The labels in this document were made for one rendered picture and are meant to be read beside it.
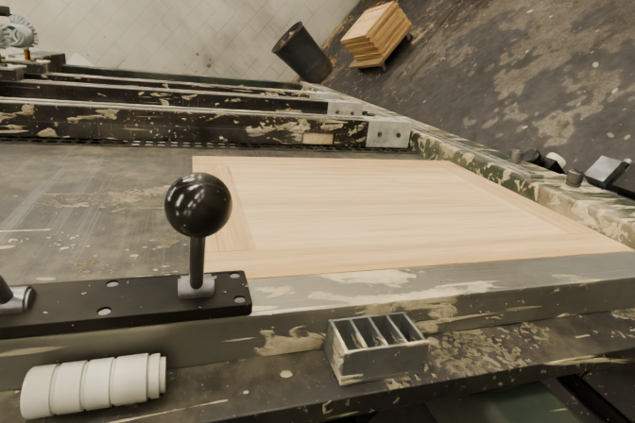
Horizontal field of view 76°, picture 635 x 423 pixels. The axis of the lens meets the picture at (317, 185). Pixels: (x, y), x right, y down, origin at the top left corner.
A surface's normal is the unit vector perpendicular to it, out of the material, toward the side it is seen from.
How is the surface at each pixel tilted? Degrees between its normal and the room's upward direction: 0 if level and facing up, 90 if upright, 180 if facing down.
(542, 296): 90
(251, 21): 90
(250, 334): 90
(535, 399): 50
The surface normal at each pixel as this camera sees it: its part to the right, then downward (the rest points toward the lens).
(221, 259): 0.10, -0.94
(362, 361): 0.29, 0.31
